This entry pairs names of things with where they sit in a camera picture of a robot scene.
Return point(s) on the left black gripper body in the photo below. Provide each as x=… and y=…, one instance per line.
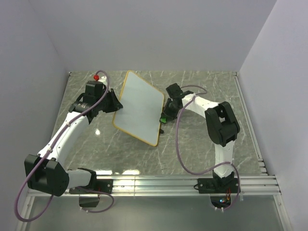
x=103, y=106

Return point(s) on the yellow framed whiteboard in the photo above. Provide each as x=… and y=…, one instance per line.
x=142, y=107

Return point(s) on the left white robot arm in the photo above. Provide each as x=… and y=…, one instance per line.
x=45, y=171

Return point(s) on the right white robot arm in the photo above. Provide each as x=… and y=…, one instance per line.
x=221, y=123

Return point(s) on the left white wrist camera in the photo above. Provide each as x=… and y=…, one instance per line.
x=100, y=81

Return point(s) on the aluminium right side rail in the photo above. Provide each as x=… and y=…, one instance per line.
x=261, y=163

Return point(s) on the aluminium rail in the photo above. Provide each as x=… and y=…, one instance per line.
x=183, y=185
x=261, y=163

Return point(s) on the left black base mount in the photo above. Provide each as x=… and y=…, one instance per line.
x=103, y=185

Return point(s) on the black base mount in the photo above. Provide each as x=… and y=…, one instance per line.
x=217, y=186
x=103, y=185

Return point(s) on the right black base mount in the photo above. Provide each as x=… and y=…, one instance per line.
x=217, y=186

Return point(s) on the aluminium front rail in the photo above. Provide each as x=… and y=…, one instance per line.
x=183, y=185

